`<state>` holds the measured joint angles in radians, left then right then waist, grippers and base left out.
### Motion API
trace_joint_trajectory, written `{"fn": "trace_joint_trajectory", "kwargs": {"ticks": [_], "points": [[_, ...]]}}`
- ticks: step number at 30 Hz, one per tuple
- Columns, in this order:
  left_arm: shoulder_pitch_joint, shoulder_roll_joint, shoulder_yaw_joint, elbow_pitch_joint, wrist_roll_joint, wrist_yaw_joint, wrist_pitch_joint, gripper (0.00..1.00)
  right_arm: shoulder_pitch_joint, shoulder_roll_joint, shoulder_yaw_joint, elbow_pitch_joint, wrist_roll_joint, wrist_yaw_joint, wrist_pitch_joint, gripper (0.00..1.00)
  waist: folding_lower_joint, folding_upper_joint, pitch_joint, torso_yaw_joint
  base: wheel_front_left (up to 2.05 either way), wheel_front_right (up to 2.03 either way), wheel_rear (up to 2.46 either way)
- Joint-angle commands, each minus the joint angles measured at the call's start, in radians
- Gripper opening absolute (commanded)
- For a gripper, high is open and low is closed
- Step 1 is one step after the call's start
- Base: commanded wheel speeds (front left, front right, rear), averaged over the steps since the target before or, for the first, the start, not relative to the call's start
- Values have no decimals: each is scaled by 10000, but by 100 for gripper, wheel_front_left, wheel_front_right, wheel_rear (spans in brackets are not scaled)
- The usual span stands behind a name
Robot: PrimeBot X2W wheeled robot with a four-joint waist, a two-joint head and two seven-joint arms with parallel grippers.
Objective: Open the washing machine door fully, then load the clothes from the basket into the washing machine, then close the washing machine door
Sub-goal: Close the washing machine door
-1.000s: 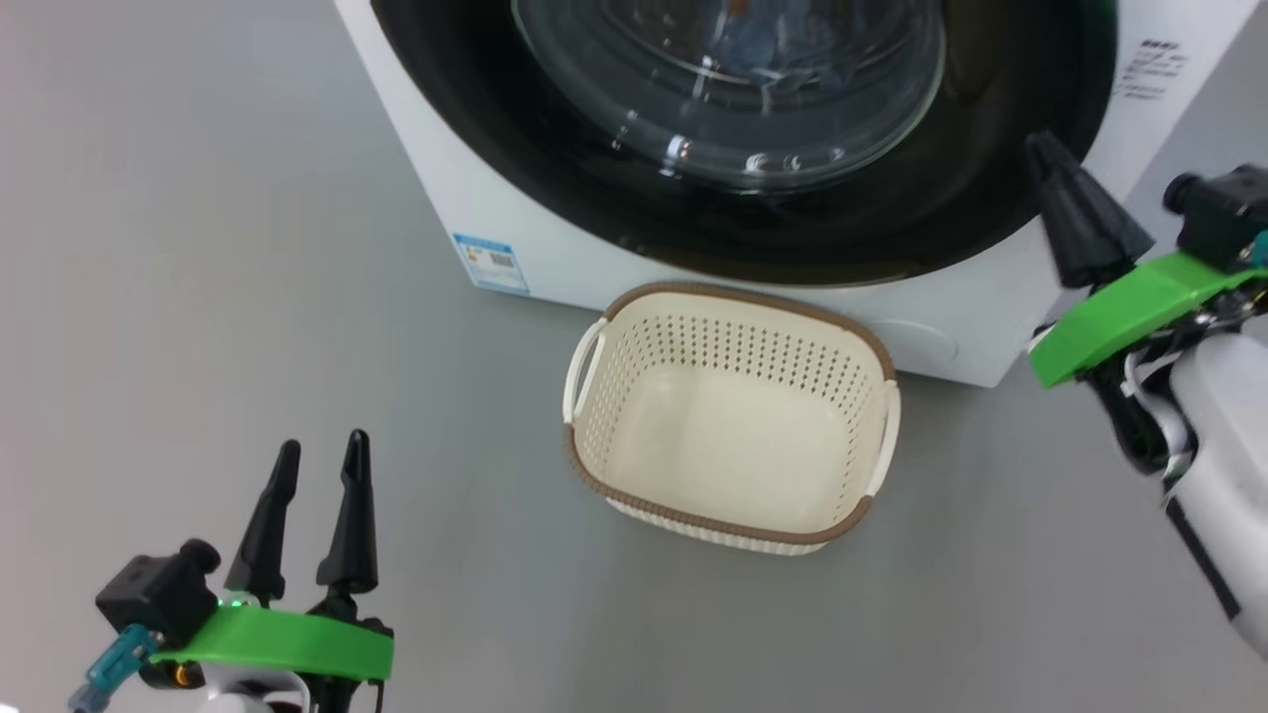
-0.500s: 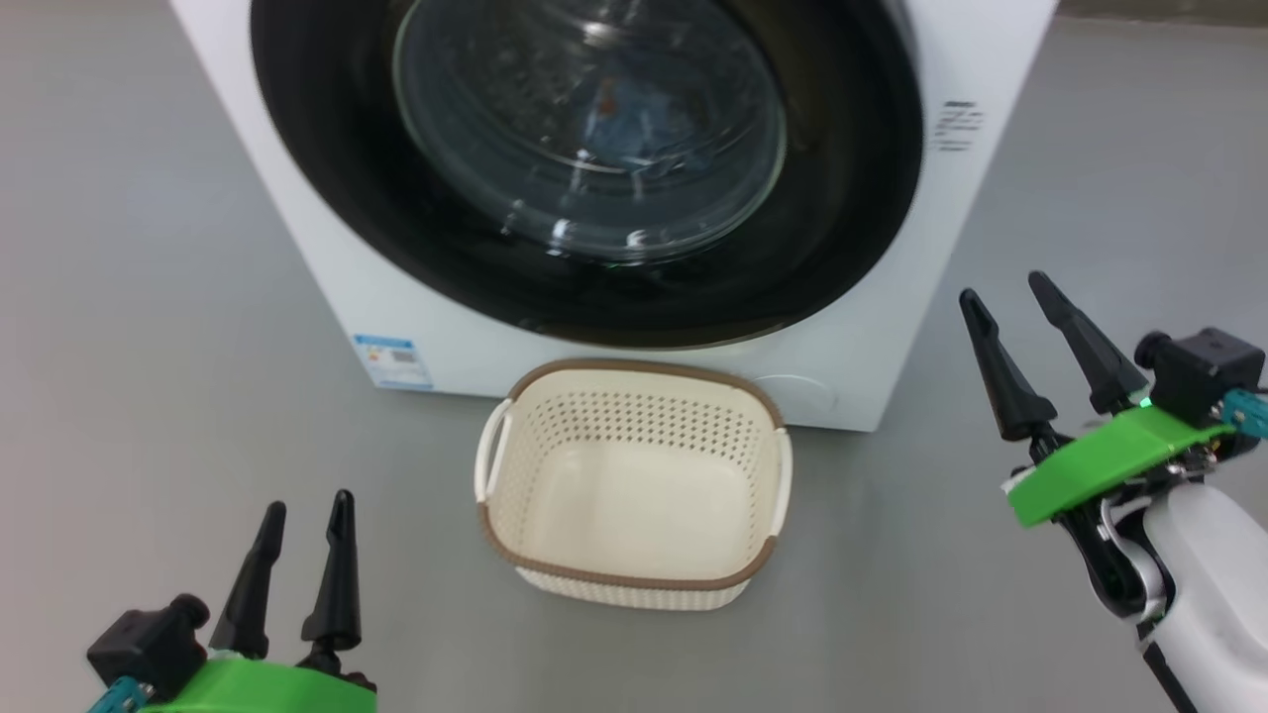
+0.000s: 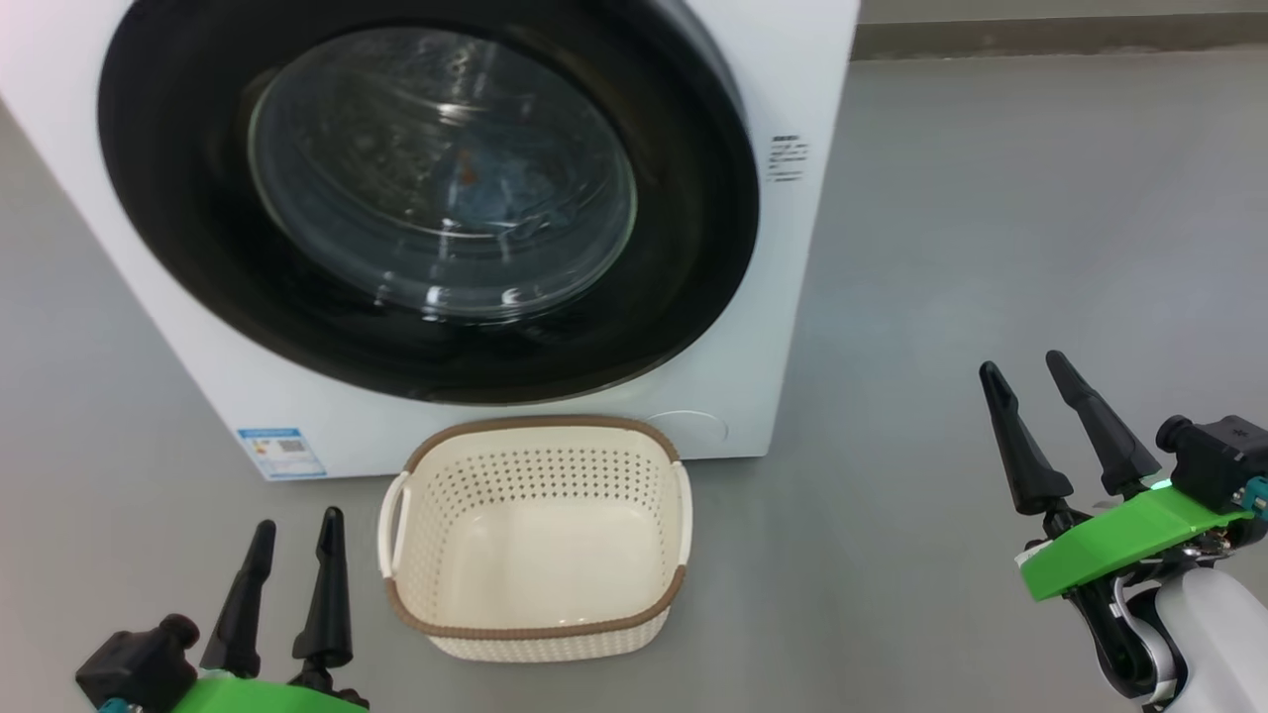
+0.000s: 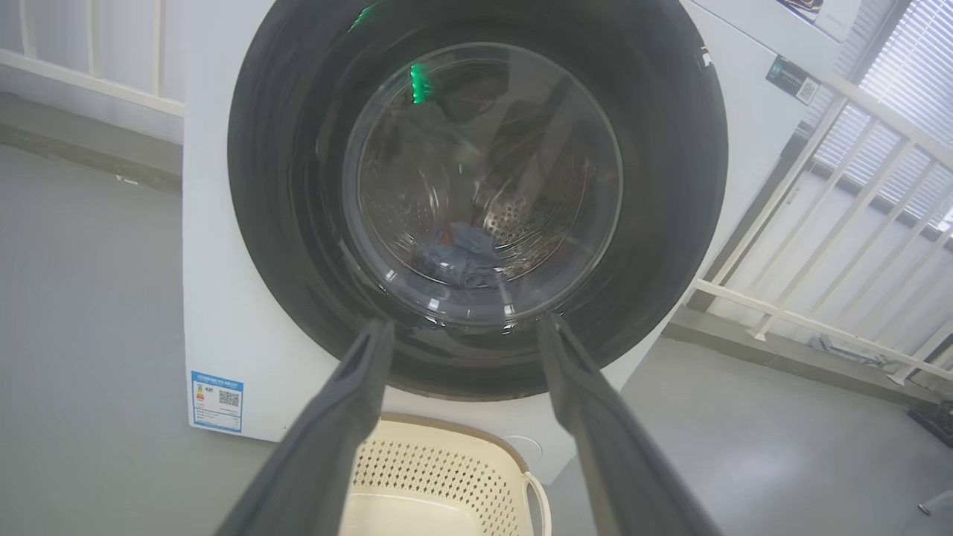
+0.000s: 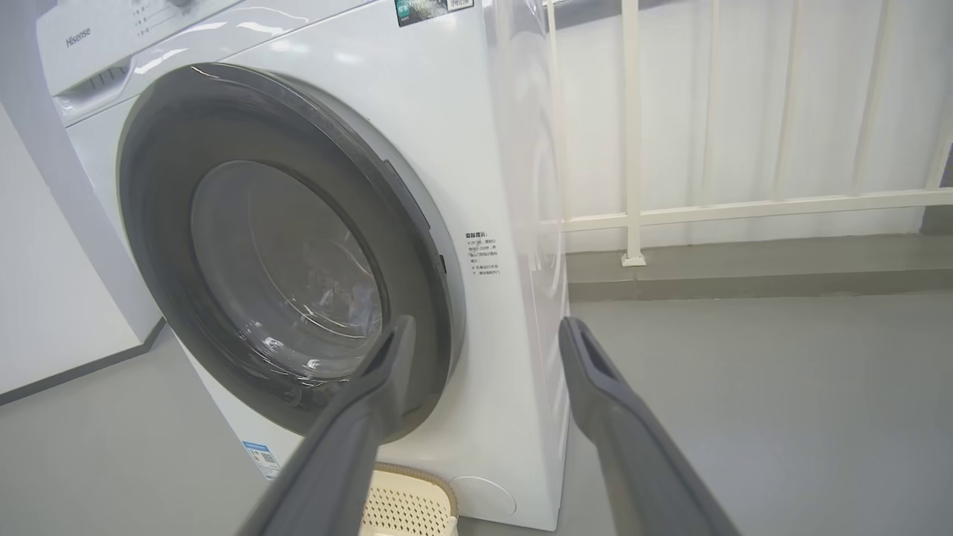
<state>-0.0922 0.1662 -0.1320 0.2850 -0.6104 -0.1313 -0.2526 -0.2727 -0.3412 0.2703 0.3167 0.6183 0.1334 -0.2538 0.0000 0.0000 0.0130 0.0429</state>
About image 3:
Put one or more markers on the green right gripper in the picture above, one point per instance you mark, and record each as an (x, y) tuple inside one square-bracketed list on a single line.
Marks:
[(1119, 540)]

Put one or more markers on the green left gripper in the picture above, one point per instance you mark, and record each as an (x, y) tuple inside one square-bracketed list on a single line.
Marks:
[(258, 696)]

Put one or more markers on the black round glass washer door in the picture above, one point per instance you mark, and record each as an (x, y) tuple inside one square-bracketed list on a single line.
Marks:
[(168, 198)]

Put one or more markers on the blue garment with orange prints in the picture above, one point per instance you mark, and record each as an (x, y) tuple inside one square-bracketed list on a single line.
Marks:
[(510, 198)]

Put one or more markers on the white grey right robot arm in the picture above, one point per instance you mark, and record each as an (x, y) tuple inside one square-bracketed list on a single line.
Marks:
[(1209, 644)]

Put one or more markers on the teal connector on right gripper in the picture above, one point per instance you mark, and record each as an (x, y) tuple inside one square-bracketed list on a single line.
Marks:
[(1258, 495)]

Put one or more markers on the white front-load washing machine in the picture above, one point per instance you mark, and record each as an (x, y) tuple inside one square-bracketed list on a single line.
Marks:
[(802, 297)]

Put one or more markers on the printed text warning label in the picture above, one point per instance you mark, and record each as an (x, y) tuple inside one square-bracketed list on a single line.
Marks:
[(789, 158)]

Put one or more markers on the blue energy label sticker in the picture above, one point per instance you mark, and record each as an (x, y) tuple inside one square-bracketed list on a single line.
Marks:
[(282, 454)]

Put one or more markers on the cream perforated basket brown rim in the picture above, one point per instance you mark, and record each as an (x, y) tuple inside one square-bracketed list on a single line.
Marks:
[(535, 634)]

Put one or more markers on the round white filter cover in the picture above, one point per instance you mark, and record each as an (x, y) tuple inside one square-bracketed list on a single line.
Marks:
[(693, 431)]

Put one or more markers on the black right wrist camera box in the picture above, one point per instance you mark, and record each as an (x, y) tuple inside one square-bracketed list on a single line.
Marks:
[(1218, 460)]

